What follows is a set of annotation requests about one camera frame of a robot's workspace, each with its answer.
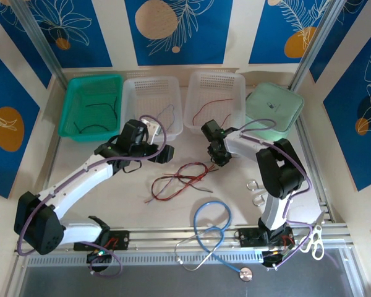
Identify metal forceps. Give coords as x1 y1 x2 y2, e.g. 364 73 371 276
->
245 180 267 207

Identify white plastic basket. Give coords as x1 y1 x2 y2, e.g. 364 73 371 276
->
183 70 247 139
119 75 184 143

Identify teal plastic basket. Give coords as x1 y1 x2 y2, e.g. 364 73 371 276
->
58 74 124 144

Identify blue stethoscope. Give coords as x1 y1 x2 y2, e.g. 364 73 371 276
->
174 200 254 283

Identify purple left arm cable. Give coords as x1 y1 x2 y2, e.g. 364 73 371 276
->
17 114 169 278

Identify aluminium side rail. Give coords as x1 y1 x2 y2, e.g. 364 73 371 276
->
295 119 336 225
44 136 64 186

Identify aluminium front rail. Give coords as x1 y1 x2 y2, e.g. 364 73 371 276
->
17 227 350 257

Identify grey slotted cable duct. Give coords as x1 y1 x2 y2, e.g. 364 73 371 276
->
27 251 265 267

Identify white handled scissors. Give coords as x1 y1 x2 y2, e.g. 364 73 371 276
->
299 211 326 261

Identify aluminium frame post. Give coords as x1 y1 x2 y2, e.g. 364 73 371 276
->
11 0 67 89
289 0 349 92

